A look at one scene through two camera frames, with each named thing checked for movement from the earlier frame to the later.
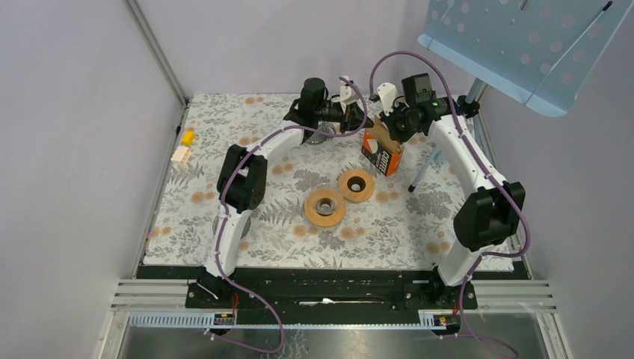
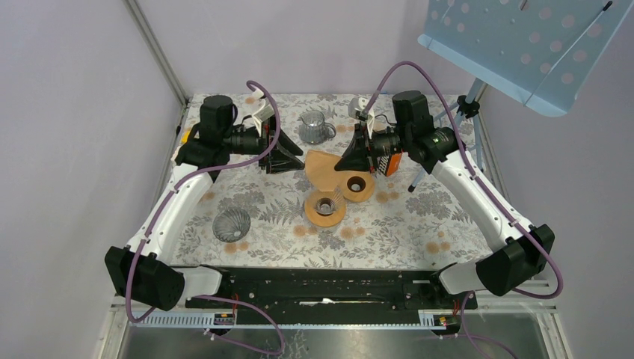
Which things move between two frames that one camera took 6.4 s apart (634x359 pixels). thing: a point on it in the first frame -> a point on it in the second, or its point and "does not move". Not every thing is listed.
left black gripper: [353, 119] -> [278, 160]
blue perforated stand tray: [541, 53] does not move
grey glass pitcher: [315, 137] does not move
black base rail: [285, 289] does not move
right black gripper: [399, 137] -> [356, 157]
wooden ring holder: [320, 221] does not move
